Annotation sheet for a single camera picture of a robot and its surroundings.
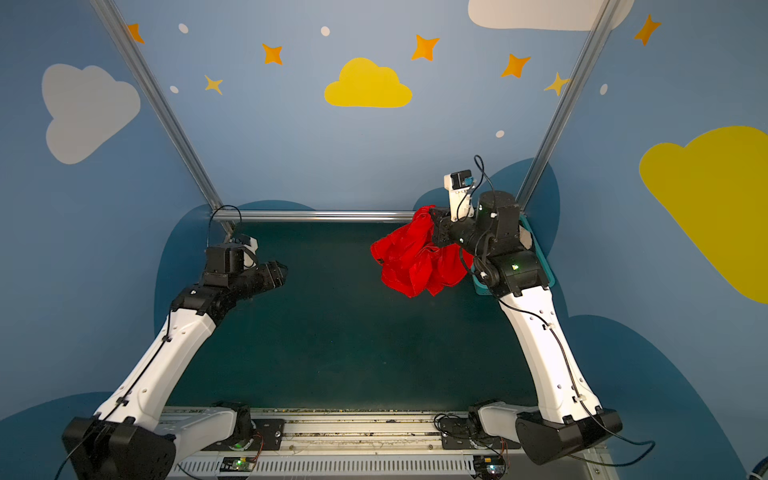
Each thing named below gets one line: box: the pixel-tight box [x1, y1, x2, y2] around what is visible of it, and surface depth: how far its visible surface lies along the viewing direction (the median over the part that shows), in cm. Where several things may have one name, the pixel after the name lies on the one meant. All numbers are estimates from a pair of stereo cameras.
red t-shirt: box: [370, 205, 474, 298], surface depth 74 cm
